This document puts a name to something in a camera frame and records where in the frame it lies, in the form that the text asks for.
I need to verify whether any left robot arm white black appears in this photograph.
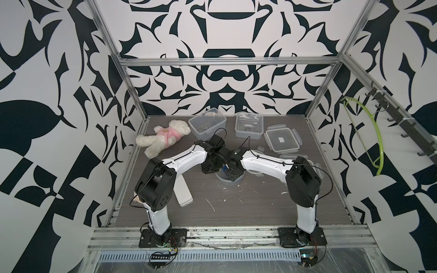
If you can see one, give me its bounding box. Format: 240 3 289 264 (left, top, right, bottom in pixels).
134 134 225 236

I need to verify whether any pink round alarm clock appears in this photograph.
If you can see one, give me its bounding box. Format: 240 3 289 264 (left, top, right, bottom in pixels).
133 195 143 208

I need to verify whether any clear lunch box lid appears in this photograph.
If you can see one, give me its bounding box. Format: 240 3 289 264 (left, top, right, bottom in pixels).
264 124 302 154
279 154 325 179

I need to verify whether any black wall hook rack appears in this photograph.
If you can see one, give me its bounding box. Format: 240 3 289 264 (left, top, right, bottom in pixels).
366 81 437 165

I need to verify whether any white rectangular box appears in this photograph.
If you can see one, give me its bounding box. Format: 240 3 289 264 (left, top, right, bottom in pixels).
174 175 193 207

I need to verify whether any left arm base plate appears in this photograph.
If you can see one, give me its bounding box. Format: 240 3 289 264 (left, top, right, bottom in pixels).
138 227 188 248

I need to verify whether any clear rectangular lunch box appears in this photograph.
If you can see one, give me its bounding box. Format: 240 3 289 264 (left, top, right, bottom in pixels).
235 112 264 139
188 108 227 141

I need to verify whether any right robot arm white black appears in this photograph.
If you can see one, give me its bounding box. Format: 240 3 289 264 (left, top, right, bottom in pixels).
217 147 322 234

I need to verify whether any white teddy bear pink shirt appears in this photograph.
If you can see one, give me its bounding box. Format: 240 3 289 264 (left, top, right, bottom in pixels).
135 119 191 159

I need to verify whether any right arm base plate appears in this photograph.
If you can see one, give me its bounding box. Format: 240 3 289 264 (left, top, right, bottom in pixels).
277 225 327 248

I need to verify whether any green clothes hanger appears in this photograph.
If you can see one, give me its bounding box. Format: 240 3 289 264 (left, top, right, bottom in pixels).
340 96 386 176

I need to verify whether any round clear container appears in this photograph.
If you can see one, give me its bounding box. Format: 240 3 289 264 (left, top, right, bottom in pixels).
215 170 245 185

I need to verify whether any aluminium frame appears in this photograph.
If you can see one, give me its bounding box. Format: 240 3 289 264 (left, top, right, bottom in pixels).
91 1 437 273

